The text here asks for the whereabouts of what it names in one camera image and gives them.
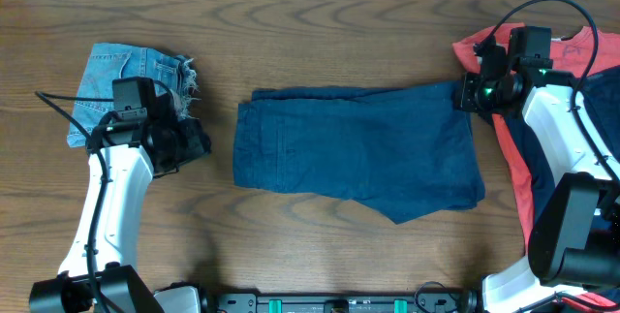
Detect dark navy garment in pile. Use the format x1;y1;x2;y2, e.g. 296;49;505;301
493;66;619;235

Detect red orange t-shirt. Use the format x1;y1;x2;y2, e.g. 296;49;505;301
452;23;619;306

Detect dark navy blue shorts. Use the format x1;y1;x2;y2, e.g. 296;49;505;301
233;81;485;224

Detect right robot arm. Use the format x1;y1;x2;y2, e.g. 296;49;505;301
453;23;619;312

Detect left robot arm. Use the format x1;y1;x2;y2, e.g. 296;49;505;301
29;77;210;312

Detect folded light blue denim shorts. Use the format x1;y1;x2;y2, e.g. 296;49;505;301
66;42;201;149

